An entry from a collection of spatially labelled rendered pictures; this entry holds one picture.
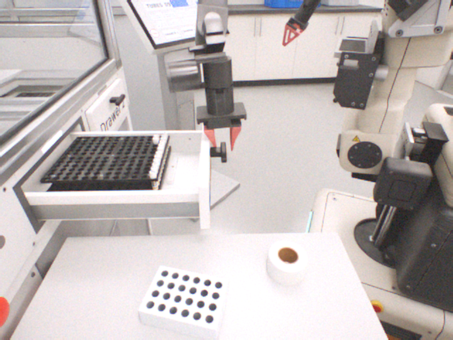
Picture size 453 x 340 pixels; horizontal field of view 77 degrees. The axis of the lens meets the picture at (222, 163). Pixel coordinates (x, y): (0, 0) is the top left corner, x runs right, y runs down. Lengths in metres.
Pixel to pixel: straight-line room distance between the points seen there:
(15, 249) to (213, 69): 0.46
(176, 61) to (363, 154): 0.71
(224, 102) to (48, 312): 0.48
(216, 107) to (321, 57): 3.51
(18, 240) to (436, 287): 1.15
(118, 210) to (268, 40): 3.35
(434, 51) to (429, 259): 0.61
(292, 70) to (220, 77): 3.40
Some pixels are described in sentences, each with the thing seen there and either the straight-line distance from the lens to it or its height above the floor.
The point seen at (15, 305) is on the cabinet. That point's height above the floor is 0.74.
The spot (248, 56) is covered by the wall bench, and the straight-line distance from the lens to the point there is 3.72.
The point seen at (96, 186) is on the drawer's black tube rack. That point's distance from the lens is 0.62.
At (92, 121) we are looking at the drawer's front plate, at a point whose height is 0.90.
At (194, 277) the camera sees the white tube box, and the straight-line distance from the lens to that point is 0.52.
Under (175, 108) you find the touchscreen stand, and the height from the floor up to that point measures 0.61.
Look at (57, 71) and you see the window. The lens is 0.77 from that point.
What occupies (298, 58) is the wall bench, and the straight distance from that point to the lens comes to 3.91.
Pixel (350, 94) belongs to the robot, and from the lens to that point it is 0.95.
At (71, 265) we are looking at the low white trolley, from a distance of 0.65.
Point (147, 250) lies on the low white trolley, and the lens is 0.62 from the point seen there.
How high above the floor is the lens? 1.22
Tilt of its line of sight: 33 degrees down
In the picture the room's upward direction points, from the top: straight up
